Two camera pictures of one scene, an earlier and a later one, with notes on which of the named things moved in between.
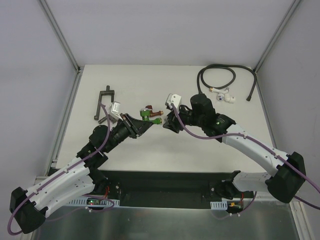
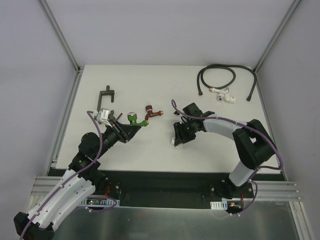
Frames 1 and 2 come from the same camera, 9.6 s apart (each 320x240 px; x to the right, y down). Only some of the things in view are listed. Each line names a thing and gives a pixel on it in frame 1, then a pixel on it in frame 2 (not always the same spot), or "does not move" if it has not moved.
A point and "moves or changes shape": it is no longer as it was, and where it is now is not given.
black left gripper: [129, 128] -> [121, 132]
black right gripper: [174, 121] -> [182, 133]
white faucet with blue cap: [223, 95] does not move
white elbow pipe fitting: [165, 120] -> [172, 143]
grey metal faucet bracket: [107, 92] does not move
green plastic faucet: [145, 113] moves or changes shape
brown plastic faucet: [154, 114] does not move
